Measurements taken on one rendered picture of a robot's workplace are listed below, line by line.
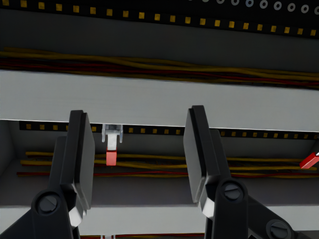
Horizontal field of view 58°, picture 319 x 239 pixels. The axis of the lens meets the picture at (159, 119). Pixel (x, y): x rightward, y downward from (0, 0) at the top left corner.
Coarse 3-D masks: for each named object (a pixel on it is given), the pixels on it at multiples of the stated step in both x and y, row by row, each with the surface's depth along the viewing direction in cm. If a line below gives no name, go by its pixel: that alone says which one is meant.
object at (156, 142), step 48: (0, 48) 42; (48, 48) 43; (96, 48) 44; (144, 48) 44; (192, 48) 45; (240, 48) 46; (288, 48) 47; (48, 144) 54; (96, 144) 55; (144, 144) 57; (240, 144) 59; (288, 144) 61
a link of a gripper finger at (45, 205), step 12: (48, 192) 11; (60, 192) 11; (36, 204) 11; (48, 204) 11; (60, 204) 11; (36, 216) 10; (48, 216) 10; (60, 216) 10; (36, 228) 10; (48, 228) 10; (60, 228) 10
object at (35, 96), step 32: (0, 64) 34; (32, 64) 38; (64, 64) 38; (96, 64) 38; (128, 64) 38; (192, 64) 42; (0, 96) 25; (32, 96) 26; (64, 96) 26; (96, 96) 26; (128, 96) 27; (160, 96) 27; (192, 96) 28; (224, 96) 28; (256, 96) 29; (288, 96) 29; (32, 128) 46; (64, 128) 47; (96, 128) 48; (128, 128) 49; (160, 128) 50; (224, 128) 29; (256, 128) 30; (288, 128) 30
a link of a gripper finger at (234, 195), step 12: (228, 180) 12; (216, 192) 11; (228, 192) 11; (240, 192) 11; (216, 204) 11; (228, 204) 11; (240, 204) 11; (216, 216) 11; (228, 216) 11; (240, 216) 11; (216, 228) 10; (228, 228) 10; (240, 228) 10
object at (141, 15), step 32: (0, 0) 35; (32, 0) 35; (64, 0) 36; (96, 0) 36; (128, 0) 37; (160, 0) 37; (192, 0) 38; (224, 0) 38; (256, 0) 39; (288, 0) 39; (256, 32) 40; (288, 32) 41
